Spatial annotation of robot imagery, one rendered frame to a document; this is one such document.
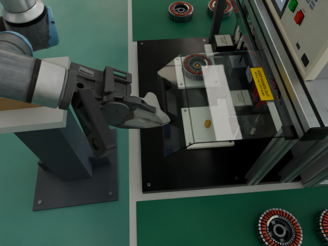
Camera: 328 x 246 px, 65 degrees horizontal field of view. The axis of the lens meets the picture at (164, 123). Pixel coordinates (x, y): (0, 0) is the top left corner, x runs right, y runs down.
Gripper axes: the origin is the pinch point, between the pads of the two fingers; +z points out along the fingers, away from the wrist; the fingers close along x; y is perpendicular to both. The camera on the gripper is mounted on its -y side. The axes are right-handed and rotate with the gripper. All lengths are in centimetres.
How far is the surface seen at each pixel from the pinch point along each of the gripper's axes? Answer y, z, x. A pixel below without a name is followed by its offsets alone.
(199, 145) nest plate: 7.9, 23.9, 17.7
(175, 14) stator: 73, 23, 18
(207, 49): 39.5, 24.5, 5.9
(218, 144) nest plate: 7.9, 29.1, 14.7
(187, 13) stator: 73, 27, 15
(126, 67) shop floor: 119, 35, 101
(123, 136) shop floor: 57, 33, 102
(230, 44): 36.8, 28.1, -0.9
